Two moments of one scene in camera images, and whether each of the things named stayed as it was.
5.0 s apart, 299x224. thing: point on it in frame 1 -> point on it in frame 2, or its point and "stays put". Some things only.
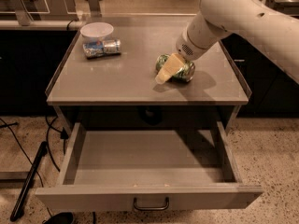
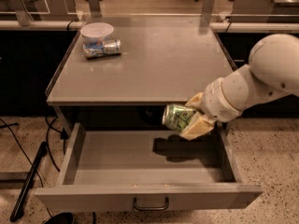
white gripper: x=189 y=48 -> x=217 y=102
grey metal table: x=125 y=72 stays put
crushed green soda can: x=186 y=72 -> x=177 y=117
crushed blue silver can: x=100 y=49 stays put
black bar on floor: x=17 y=211 stays put
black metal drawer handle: x=152 y=208 stays put
